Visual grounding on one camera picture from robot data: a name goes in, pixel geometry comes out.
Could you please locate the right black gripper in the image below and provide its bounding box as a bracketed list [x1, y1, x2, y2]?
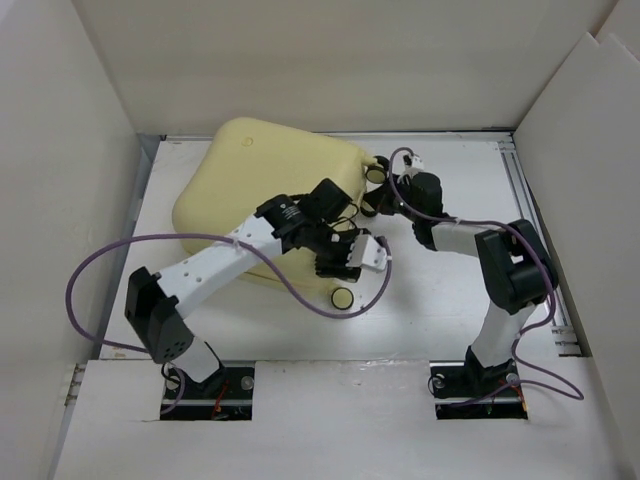
[365, 172, 423, 222]

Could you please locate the yellow suitcase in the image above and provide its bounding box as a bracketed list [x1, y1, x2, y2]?
[172, 118, 376, 296]

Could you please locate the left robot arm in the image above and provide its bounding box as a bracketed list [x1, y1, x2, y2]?
[125, 179, 388, 397]

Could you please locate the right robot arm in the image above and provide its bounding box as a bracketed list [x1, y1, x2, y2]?
[361, 166, 558, 398]

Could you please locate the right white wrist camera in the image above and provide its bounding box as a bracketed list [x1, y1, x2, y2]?
[402, 153, 425, 177]

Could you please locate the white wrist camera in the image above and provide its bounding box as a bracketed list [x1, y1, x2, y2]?
[346, 234, 390, 272]
[402, 153, 425, 177]

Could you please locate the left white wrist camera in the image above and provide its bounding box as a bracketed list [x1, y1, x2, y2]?
[346, 234, 390, 272]

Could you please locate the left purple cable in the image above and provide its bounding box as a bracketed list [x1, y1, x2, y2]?
[66, 232, 394, 415]

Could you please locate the purple cable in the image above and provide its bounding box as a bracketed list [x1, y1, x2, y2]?
[388, 146, 585, 409]
[66, 232, 394, 415]

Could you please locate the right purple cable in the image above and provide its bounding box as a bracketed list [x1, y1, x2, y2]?
[388, 146, 585, 409]

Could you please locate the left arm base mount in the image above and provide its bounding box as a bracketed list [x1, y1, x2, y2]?
[159, 362, 255, 422]

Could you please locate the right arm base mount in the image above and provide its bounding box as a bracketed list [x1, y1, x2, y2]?
[427, 361, 528, 420]

